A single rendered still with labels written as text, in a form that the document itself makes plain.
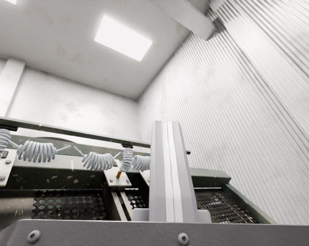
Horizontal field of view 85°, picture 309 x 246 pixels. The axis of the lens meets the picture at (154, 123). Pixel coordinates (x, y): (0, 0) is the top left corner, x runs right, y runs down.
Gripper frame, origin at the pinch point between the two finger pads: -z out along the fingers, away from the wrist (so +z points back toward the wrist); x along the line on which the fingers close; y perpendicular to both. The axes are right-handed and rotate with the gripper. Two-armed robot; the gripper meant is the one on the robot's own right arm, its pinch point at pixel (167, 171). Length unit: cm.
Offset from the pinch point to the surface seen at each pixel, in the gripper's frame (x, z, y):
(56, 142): 62, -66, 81
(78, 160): 31, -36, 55
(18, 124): 41, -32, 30
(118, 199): 12, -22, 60
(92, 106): 160, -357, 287
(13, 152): 50, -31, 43
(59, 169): 35, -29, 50
